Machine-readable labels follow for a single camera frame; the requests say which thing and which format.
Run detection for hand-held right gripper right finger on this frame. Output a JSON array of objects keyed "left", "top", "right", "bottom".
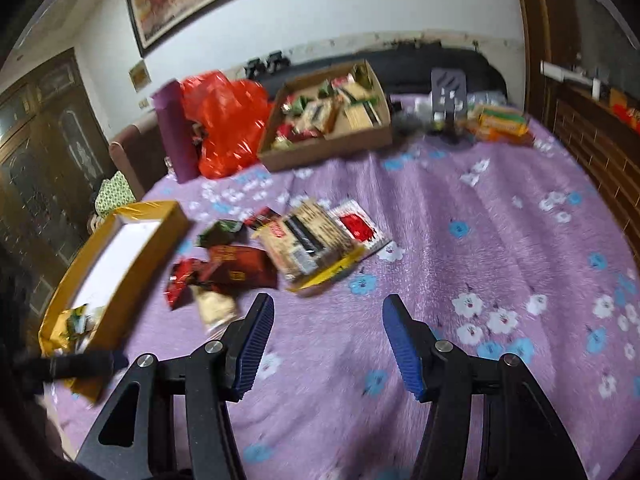
[{"left": 382, "top": 295, "right": 588, "bottom": 480}]

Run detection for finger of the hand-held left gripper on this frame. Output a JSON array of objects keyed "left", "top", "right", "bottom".
[{"left": 15, "top": 351, "right": 130, "bottom": 383}]

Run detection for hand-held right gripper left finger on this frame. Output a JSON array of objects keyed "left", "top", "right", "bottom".
[{"left": 75, "top": 292, "right": 276, "bottom": 480}]

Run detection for green white snack packet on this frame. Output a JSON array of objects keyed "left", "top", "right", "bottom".
[{"left": 67, "top": 305, "right": 103, "bottom": 336}]

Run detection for beige snack packet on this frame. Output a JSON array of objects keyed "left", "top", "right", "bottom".
[{"left": 192, "top": 285, "right": 238, "bottom": 333}]

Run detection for dark red snack packet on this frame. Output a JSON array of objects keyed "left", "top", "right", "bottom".
[{"left": 205, "top": 244, "right": 278, "bottom": 291}]

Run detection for small red snack packet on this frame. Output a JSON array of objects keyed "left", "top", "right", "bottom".
[{"left": 166, "top": 258, "right": 211, "bottom": 311}]

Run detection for large beige cookie packet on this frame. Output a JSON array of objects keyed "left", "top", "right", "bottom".
[{"left": 252, "top": 200, "right": 366, "bottom": 295}]

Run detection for dark green snack packet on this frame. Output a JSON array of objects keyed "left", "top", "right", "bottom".
[{"left": 197, "top": 219, "right": 246, "bottom": 248}]

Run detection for yellow box white inside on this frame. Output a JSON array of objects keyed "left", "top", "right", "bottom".
[{"left": 39, "top": 200, "right": 191, "bottom": 403}]

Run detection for black red snack packet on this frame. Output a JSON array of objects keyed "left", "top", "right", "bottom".
[{"left": 243, "top": 208, "right": 283, "bottom": 231}]

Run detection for red white sachet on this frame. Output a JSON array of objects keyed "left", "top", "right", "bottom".
[{"left": 327, "top": 199, "right": 393, "bottom": 256}]

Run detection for wooden tray of snacks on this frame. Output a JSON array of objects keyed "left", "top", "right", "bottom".
[{"left": 257, "top": 59, "right": 393, "bottom": 173}]

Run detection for purple floral blanket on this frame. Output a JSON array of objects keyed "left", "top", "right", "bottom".
[{"left": 50, "top": 92, "right": 640, "bottom": 480}]

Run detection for green patterned cushion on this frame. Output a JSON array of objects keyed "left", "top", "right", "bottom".
[{"left": 94, "top": 170, "right": 136, "bottom": 218}]

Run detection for dark wooden cabinet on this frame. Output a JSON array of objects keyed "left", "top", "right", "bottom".
[{"left": 0, "top": 47, "right": 118, "bottom": 321}]

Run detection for brown armchair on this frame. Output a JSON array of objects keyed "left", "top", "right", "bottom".
[{"left": 109, "top": 110, "right": 168, "bottom": 196}]

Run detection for red plastic bag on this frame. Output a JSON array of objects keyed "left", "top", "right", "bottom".
[{"left": 180, "top": 71, "right": 273, "bottom": 180}]

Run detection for purple tube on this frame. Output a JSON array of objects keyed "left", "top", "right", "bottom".
[{"left": 151, "top": 79, "right": 201, "bottom": 184}]

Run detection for yellow orange snack box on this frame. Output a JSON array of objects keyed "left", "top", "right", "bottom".
[{"left": 465, "top": 102, "right": 533, "bottom": 146}]

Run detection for pile of assorted snack packets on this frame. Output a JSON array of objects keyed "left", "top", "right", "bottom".
[{"left": 270, "top": 62, "right": 391, "bottom": 151}]

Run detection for grey stand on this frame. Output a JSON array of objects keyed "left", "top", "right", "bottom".
[{"left": 430, "top": 67, "right": 468, "bottom": 133}]

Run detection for wooden glass partition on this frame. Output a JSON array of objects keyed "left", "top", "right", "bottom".
[{"left": 510, "top": 0, "right": 640, "bottom": 241}]

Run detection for small black device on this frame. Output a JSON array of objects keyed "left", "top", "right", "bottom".
[{"left": 246, "top": 51, "right": 292, "bottom": 75}]

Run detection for black leather sofa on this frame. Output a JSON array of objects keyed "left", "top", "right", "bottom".
[{"left": 260, "top": 42, "right": 508, "bottom": 106}]

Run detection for white device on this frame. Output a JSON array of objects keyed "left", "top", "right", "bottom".
[{"left": 540, "top": 60, "right": 603, "bottom": 98}]

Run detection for small wall picture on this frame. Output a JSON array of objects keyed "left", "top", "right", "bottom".
[{"left": 129, "top": 59, "right": 151, "bottom": 92}]

